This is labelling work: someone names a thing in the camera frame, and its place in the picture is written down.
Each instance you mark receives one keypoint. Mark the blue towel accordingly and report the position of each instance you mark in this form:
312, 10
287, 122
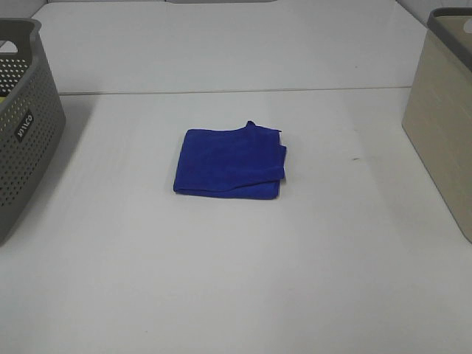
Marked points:
245, 163

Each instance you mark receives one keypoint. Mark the beige plastic storage bin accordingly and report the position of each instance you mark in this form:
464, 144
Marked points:
437, 119

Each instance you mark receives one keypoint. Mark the grey perforated plastic basket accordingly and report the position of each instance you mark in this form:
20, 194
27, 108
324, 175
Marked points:
32, 118

